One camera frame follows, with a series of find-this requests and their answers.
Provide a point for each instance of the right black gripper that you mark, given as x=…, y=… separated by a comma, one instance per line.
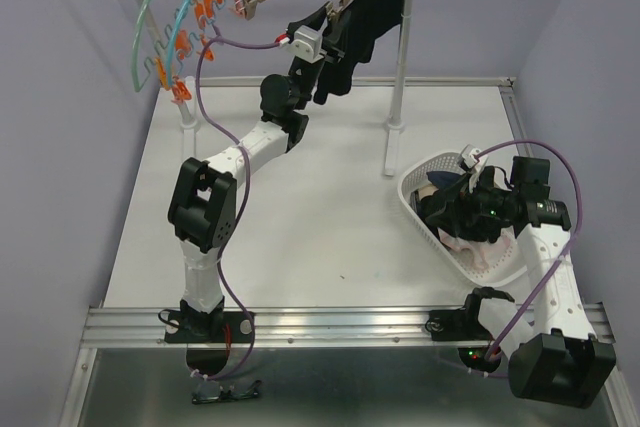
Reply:
x=463, y=196

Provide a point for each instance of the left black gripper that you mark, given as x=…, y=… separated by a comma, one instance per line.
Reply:
x=335, y=43

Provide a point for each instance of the black shorts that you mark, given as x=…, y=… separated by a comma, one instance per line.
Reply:
x=449, y=211
x=360, y=24

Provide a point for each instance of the navy underwear beige waistband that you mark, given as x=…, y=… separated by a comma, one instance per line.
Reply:
x=446, y=179

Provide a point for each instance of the black underwear beige waistband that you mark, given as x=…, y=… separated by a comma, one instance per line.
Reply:
x=427, y=191

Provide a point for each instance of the pink plastic bag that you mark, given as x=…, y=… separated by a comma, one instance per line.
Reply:
x=482, y=255

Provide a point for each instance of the green clip hanger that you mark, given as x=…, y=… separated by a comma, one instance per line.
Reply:
x=142, y=71

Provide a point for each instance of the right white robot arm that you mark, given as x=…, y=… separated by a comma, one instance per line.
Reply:
x=552, y=350

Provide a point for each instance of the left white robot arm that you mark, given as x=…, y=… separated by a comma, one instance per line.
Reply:
x=210, y=194

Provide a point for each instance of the white perforated plastic basket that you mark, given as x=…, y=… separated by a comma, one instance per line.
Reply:
x=503, y=267

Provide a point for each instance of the white clothes rack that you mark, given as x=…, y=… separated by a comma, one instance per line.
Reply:
x=394, y=124

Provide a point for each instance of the black eyeglasses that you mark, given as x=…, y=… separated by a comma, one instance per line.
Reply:
x=228, y=395

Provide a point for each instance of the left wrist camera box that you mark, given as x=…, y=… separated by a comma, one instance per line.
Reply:
x=305, y=43

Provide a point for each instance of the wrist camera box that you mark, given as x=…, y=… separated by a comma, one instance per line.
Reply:
x=472, y=163
x=305, y=43

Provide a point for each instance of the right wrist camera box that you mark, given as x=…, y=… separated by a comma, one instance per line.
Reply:
x=472, y=163

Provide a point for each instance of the aluminium mounting rail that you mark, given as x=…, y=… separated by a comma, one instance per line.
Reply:
x=276, y=328

